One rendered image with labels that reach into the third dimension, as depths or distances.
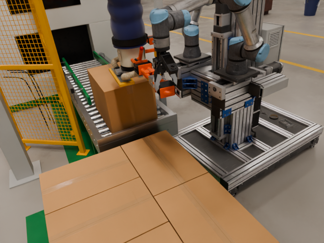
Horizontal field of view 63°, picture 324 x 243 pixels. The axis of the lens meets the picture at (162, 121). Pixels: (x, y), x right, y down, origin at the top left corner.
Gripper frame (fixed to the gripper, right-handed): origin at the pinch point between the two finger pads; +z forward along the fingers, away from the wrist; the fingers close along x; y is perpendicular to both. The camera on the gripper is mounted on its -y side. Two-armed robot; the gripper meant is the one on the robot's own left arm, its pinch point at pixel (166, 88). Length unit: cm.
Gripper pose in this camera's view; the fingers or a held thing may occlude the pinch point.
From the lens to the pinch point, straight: 129.8
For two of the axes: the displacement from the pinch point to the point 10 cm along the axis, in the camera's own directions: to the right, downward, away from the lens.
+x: -9.3, 2.5, -2.6
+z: 0.8, 8.5, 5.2
